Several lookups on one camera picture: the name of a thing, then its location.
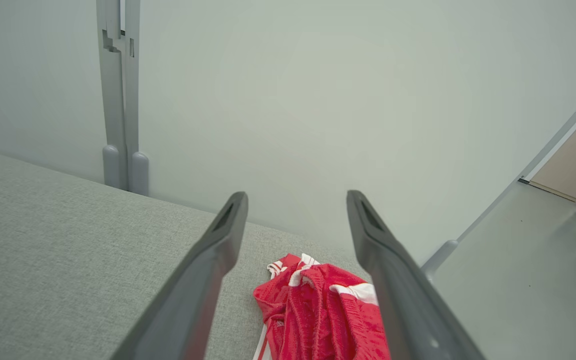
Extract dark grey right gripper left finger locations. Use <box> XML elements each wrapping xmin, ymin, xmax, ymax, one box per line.
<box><xmin>110</xmin><ymin>191</ymin><xmax>249</xmax><ymax>360</ymax></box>

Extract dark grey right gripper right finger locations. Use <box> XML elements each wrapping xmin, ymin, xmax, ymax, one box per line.
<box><xmin>346</xmin><ymin>190</ymin><xmax>486</xmax><ymax>360</ymax></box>

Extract red shorts with white stripe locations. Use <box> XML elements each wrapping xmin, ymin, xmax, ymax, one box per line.
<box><xmin>285</xmin><ymin>254</ymin><xmax>392</xmax><ymax>360</ymax></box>

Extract grey partition foot with rail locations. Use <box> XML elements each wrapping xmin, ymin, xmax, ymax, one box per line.
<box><xmin>420</xmin><ymin>75</ymin><xmax>576</xmax><ymax>282</ymax></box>

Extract grey partition post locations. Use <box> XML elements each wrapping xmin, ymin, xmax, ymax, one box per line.
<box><xmin>95</xmin><ymin>0</ymin><xmax>150</xmax><ymax>197</ymax></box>

